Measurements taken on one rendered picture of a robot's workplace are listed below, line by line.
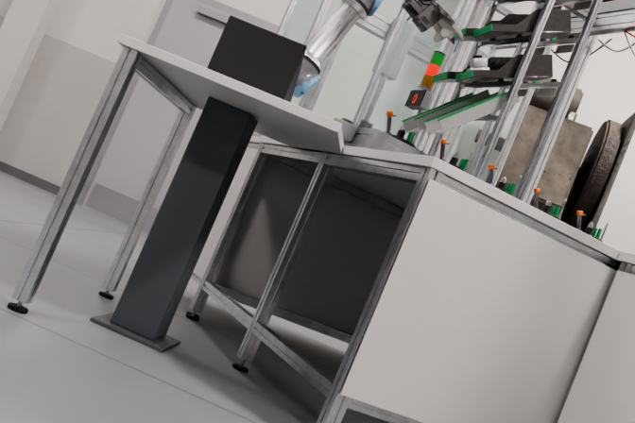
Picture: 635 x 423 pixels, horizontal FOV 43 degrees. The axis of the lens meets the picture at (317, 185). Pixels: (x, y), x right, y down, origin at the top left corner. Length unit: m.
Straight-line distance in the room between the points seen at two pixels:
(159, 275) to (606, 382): 1.42
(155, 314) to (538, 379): 1.22
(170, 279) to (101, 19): 5.21
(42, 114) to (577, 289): 5.89
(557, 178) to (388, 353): 4.04
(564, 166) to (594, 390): 3.75
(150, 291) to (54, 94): 5.08
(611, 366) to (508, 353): 0.30
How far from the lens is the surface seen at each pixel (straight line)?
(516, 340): 2.45
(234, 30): 2.71
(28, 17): 7.70
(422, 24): 2.56
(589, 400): 2.54
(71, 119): 7.55
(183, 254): 2.68
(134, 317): 2.73
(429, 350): 2.30
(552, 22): 2.73
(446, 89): 4.00
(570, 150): 6.17
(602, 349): 2.56
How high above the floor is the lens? 0.52
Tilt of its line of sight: 4 degrees up
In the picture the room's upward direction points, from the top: 23 degrees clockwise
